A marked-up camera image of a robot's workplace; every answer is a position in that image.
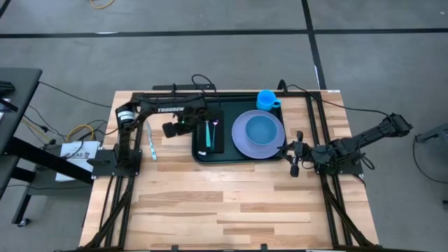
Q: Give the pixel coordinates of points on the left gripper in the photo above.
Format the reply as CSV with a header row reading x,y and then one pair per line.
x,y
171,129

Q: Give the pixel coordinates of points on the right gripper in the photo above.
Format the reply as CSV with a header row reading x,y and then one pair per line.
x,y
301,154

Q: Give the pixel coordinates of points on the black napkin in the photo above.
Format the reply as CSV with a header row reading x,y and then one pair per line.
x,y
201,140

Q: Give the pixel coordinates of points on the blue bowl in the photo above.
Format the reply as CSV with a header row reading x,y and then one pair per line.
x,y
260,131

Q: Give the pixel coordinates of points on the dark green tray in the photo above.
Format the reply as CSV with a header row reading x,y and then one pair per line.
x,y
227,154

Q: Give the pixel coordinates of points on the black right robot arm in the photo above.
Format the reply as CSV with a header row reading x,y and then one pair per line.
x,y
371,133

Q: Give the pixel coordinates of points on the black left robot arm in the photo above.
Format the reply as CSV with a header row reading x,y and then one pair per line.
x,y
147,105

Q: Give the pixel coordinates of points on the black bar with blue light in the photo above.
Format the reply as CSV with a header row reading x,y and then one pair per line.
x,y
182,87

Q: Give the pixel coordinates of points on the purple plate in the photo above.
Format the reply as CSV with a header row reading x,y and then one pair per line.
x,y
241,143

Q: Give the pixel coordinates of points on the blue mug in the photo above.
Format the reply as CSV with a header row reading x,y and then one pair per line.
x,y
266,101

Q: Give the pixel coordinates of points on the white tape label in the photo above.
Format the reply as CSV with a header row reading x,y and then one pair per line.
x,y
334,91

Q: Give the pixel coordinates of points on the white paper sheet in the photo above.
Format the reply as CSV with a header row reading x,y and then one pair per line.
x,y
80,154

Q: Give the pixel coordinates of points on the grey furniture leg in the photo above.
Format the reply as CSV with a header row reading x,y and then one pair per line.
x,y
437,133

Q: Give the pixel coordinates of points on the black side desk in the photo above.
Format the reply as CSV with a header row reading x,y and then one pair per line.
x,y
17,105

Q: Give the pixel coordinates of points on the black device on desk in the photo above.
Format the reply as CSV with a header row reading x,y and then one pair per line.
x,y
7,87

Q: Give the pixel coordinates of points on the black aluminium table frame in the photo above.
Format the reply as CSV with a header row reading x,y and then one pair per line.
x,y
245,94

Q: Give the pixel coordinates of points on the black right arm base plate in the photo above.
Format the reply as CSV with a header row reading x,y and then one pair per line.
x,y
353,169

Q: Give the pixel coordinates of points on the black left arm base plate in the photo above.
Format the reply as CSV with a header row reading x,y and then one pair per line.
x,y
105,168

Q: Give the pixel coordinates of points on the black table edge bracket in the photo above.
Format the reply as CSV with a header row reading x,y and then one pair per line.
x,y
264,247
174,248

